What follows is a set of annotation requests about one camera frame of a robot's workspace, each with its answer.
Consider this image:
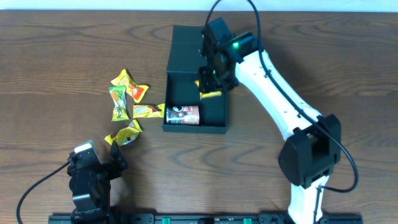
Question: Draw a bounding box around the yellow peanut butter sandwich packet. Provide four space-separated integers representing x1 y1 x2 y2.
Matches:
111 69 149 103

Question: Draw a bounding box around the yellow Apollo wafer packet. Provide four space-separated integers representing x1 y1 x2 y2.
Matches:
133 103 165 118

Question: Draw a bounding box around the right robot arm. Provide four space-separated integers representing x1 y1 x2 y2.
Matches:
200 30 341 223

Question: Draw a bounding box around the small yellow biscuit packet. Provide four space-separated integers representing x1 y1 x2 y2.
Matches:
195 80 223 100

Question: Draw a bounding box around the yellow crumpled snack packet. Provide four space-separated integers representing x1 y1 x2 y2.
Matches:
104 119 142 146

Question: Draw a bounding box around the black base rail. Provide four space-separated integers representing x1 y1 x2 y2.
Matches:
47 212 364 224

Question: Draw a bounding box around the dark green open box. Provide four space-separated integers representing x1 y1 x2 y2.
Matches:
162 25 228 134

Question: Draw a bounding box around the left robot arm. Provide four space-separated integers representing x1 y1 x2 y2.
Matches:
67 140 128 223

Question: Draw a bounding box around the green yellow snack packet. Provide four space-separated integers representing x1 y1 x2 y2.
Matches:
109 86 129 121

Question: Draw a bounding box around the red Pringles can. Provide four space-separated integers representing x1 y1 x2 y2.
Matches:
166 106 200 126

